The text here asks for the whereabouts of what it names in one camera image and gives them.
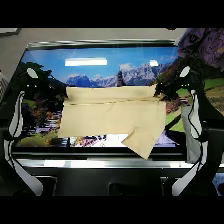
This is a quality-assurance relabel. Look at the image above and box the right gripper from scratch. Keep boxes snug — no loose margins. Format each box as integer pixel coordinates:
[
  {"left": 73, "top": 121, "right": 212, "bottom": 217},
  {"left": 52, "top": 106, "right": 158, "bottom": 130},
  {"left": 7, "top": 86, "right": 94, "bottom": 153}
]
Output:
[{"left": 153, "top": 81, "right": 175, "bottom": 101}]

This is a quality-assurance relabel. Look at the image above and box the cream garment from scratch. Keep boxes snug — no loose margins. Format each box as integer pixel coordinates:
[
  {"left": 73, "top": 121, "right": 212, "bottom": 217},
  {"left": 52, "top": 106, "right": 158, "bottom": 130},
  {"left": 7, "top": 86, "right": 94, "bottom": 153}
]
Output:
[{"left": 57, "top": 84, "right": 168, "bottom": 161}]

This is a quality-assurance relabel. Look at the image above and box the grey garment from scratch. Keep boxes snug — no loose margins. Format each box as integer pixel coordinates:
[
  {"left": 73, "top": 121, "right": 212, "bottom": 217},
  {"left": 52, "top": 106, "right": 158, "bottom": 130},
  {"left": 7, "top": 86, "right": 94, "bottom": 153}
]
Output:
[{"left": 180, "top": 105, "right": 202, "bottom": 165}]

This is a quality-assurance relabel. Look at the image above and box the purple patterned garment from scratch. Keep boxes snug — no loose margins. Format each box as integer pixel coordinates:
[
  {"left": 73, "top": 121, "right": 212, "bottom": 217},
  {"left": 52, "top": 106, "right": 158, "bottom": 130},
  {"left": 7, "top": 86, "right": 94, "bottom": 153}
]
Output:
[{"left": 175, "top": 27, "right": 224, "bottom": 72}]

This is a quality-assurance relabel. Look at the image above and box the silver frame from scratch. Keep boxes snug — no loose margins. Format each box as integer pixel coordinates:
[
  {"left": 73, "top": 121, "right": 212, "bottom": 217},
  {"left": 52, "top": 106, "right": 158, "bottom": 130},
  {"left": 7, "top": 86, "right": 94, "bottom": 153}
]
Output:
[{"left": 13, "top": 156, "right": 224, "bottom": 197}]

